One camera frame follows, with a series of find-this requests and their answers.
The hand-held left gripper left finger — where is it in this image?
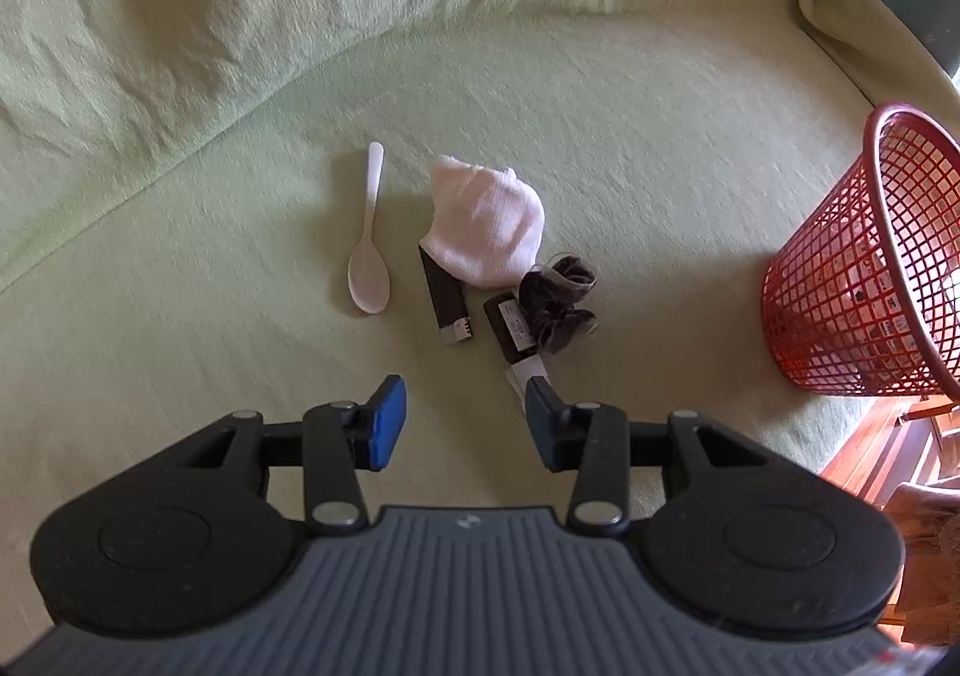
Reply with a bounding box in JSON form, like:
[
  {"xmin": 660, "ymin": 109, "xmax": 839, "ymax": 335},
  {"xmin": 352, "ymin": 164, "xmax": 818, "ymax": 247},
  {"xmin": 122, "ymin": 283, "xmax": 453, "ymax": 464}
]
[{"xmin": 184, "ymin": 374, "xmax": 410, "ymax": 536}]

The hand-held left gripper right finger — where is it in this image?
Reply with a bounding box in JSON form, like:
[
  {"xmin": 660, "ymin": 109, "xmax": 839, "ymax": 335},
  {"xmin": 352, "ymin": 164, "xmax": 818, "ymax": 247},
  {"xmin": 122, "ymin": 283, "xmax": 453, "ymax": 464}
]
[{"xmin": 525, "ymin": 376, "xmax": 751, "ymax": 536}]

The black rectangular box with tag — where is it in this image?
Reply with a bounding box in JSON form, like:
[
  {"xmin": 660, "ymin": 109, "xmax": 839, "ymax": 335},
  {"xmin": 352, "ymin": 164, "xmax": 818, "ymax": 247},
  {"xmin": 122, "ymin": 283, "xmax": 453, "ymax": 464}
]
[{"xmin": 483, "ymin": 292, "xmax": 552, "ymax": 414}]

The dark purple scrunchie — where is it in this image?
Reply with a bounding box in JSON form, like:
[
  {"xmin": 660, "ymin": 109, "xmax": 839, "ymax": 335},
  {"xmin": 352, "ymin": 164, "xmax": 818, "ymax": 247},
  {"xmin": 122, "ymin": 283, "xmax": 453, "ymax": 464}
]
[{"xmin": 517, "ymin": 254, "xmax": 599, "ymax": 354}]

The black stick with silver end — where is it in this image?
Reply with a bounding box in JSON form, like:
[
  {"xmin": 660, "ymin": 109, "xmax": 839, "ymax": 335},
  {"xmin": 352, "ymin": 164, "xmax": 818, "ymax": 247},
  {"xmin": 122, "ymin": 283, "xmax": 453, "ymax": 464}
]
[{"xmin": 418, "ymin": 245, "xmax": 475, "ymax": 347}]

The white plastic spoon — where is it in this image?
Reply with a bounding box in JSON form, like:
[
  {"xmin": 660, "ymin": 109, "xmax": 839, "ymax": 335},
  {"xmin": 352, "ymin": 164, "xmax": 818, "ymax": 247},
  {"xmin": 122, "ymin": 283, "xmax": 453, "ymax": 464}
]
[{"xmin": 347, "ymin": 141, "xmax": 392, "ymax": 314}]

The white knit cloth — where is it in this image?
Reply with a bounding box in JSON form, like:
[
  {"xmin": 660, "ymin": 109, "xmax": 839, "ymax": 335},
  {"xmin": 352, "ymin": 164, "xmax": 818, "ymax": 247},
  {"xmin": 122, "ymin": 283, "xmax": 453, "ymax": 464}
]
[{"xmin": 418, "ymin": 153, "xmax": 546, "ymax": 291}]

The red plastic mesh basket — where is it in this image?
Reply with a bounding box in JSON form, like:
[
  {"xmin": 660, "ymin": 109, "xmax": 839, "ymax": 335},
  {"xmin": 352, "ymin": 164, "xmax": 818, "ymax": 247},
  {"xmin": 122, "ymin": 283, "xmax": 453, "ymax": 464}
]
[{"xmin": 762, "ymin": 102, "xmax": 960, "ymax": 399}]

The green sofa cover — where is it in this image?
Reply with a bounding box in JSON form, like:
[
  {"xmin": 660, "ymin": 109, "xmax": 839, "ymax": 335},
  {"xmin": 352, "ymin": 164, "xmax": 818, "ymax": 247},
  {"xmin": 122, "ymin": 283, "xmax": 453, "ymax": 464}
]
[{"xmin": 0, "ymin": 0, "xmax": 960, "ymax": 651}]

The wooden chair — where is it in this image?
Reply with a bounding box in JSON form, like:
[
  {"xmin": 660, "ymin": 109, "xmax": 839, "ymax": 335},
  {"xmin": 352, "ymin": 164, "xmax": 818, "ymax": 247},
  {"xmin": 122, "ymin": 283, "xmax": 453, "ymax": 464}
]
[{"xmin": 892, "ymin": 397, "xmax": 960, "ymax": 497}]

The person's beige clothing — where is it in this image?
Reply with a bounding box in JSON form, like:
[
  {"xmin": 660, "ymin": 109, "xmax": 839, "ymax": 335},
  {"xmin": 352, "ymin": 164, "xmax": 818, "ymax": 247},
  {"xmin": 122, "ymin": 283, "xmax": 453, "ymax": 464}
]
[{"xmin": 885, "ymin": 481, "xmax": 960, "ymax": 647}]

